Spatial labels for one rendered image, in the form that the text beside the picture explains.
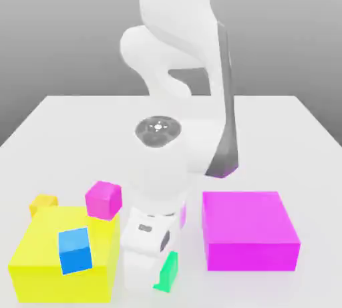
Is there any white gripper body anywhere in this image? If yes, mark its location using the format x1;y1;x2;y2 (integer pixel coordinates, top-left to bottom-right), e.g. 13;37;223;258
122;247;164;293

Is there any small green cube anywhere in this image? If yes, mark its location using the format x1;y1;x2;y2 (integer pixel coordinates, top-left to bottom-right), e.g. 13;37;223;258
152;251;179;293

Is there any small blue cube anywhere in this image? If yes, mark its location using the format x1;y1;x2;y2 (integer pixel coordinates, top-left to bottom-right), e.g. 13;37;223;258
57;226;94;276

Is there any small magenta cube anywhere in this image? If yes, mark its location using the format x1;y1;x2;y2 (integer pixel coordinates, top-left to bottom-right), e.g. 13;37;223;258
84;180;123;221

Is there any small yellow cube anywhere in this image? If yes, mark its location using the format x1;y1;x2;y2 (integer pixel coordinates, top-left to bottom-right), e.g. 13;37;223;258
28;193;59;218

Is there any large yellow box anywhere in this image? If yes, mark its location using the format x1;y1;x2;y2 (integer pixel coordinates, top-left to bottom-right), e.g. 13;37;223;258
7;205;122;304

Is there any large magenta box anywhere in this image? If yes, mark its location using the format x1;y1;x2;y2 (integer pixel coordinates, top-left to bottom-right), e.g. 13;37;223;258
201;190;302;272

